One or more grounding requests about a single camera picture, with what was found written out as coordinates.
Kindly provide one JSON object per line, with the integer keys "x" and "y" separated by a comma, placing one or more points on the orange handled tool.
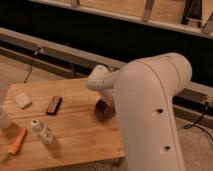
{"x": 15, "y": 147}

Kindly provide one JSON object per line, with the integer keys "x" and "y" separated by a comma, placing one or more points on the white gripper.
{"x": 107, "y": 96}

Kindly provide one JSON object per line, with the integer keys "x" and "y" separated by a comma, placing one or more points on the white cup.
{"x": 5, "y": 122}

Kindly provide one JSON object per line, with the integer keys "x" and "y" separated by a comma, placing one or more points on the black orange rectangular box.
{"x": 53, "y": 106}

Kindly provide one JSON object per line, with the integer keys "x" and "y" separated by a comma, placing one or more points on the white sponge block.
{"x": 22, "y": 100}

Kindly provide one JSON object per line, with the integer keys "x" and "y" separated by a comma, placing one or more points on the clear plastic bottle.
{"x": 42, "y": 131}

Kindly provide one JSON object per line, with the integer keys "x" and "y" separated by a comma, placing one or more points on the wooden table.
{"x": 78, "y": 136}

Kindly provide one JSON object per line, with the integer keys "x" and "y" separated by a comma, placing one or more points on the dark purple ceramic bowl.
{"x": 103, "y": 111}

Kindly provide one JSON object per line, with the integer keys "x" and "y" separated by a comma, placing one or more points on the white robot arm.
{"x": 141, "y": 93}

